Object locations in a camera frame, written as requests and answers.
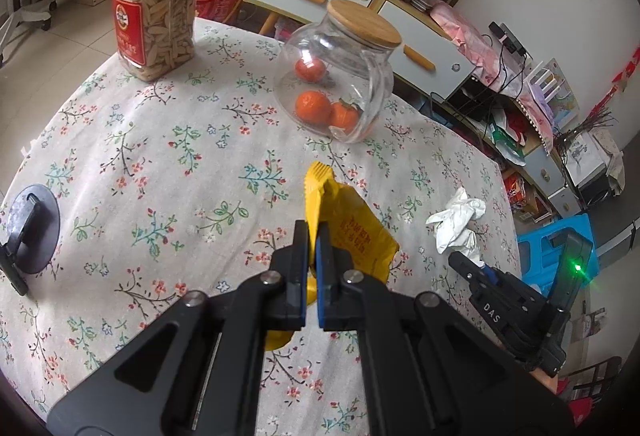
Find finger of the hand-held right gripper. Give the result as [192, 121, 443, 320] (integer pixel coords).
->
[448, 252, 507, 333]
[481, 265, 548, 314]

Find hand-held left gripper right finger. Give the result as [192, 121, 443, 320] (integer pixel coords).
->
[315, 221, 576, 436]

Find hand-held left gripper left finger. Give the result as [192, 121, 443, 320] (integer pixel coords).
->
[46, 220, 311, 436]

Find white tissue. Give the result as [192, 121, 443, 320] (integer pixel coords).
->
[426, 187, 487, 267]

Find yellow snack wrapper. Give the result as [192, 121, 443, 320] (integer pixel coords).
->
[265, 161, 401, 352]

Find person's right forearm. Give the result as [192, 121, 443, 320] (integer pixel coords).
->
[531, 367, 560, 394]

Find blue plastic stool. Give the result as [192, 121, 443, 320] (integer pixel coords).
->
[517, 213, 598, 297]

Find printed cardboard box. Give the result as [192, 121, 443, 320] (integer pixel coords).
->
[502, 171, 532, 213]

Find white green plastic bag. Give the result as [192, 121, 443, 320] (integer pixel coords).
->
[492, 111, 527, 167]

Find dry branches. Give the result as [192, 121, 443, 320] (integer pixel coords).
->
[555, 111, 617, 147]

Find mandarin orange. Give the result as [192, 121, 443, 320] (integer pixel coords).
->
[294, 90, 334, 126]
[294, 57, 329, 83]
[330, 100, 362, 135]

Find floral tablecloth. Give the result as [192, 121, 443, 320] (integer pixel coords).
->
[0, 18, 523, 436]

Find glass jar with wooden lid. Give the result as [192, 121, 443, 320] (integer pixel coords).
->
[272, 0, 403, 145]

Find pink cloth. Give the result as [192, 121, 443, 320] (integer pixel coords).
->
[430, 0, 556, 151]

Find black power strip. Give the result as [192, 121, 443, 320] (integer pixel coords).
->
[489, 22, 529, 58]

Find plastic jar of seeds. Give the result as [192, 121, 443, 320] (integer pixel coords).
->
[110, 0, 203, 83]

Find black suction mount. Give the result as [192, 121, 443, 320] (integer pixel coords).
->
[0, 184, 61, 297]

